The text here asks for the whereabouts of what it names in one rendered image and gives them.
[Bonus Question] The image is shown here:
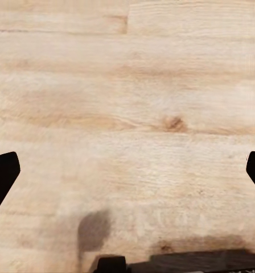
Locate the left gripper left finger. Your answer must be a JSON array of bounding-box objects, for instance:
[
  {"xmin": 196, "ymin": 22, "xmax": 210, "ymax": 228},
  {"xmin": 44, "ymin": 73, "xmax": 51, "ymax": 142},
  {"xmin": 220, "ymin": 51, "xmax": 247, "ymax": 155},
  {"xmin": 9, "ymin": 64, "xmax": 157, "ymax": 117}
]
[{"xmin": 0, "ymin": 151, "xmax": 20, "ymax": 205}]

